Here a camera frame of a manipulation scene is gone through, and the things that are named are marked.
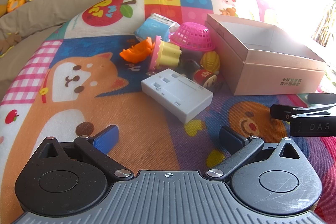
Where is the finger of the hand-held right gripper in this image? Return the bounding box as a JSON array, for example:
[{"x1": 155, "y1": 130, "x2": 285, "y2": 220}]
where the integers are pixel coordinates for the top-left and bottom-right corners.
[
  {"x1": 270, "y1": 103, "x2": 336, "y2": 120},
  {"x1": 308, "y1": 93, "x2": 336, "y2": 104}
]

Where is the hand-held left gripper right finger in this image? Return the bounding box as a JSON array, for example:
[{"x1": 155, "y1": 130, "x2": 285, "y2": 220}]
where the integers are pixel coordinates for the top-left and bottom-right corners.
[{"x1": 205, "y1": 126, "x2": 302, "y2": 184}]

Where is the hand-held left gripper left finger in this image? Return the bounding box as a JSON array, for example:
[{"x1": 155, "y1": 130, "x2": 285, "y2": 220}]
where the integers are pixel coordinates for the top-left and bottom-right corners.
[{"x1": 37, "y1": 124, "x2": 135, "y2": 182}]

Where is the pink cardboard box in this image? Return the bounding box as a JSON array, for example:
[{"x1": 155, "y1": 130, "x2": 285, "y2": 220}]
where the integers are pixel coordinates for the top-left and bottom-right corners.
[{"x1": 205, "y1": 13, "x2": 328, "y2": 96}]

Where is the red round toy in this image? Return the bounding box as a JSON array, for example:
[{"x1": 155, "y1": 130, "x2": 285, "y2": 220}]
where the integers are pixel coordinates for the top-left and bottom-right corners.
[{"x1": 193, "y1": 69, "x2": 219, "y2": 88}]

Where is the white plastic case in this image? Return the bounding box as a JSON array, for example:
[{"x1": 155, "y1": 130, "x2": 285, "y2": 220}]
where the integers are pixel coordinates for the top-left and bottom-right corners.
[{"x1": 141, "y1": 68, "x2": 214, "y2": 124}]

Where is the yellow toy corn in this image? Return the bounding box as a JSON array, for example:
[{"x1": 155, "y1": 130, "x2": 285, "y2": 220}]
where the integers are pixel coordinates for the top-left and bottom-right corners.
[{"x1": 200, "y1": 51, "x2": 220, "y2": 73}]

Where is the orange toy pumpkin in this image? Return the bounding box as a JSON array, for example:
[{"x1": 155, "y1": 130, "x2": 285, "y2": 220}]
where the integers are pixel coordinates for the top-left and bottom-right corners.
[{"x1": 119, "y1": 37, "x2": 156, "y2": 64}]

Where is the pink and yellow toy cupcake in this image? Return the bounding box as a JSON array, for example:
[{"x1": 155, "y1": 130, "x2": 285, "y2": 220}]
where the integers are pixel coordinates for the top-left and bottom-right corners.
[{"x1": 148, "y1": 35, "x2": 182, "y2": 72}]

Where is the pink plastic basket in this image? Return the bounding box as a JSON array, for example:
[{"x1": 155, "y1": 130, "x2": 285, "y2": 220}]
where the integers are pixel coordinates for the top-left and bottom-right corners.
[{"x1": 168, "y1": 22, "x2": 216, "y2": 52}]

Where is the blue tissue packet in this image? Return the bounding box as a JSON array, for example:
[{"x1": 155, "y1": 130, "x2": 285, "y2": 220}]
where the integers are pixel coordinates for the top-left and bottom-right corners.
[{"x1": 134, "y1": 13, "x2": 179, "y2": 42}]

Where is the colourful cartoon play mat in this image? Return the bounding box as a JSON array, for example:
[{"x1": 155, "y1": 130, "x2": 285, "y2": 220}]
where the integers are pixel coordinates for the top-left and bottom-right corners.
[{"x1": 0, "y1": 0, "x2": 336, "y2": 224}]

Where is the brown plush toy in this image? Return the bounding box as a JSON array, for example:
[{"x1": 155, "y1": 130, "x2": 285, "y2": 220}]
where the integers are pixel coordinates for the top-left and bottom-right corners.
[{"x1": 0, "y1": 32, "x2": 23, "y2": 56}]

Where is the beige sofa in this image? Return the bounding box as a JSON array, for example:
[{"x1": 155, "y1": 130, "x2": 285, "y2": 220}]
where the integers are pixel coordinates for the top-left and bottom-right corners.
[{"x1": 0, "y1": 0, "x2": 158, "y2": 104}]

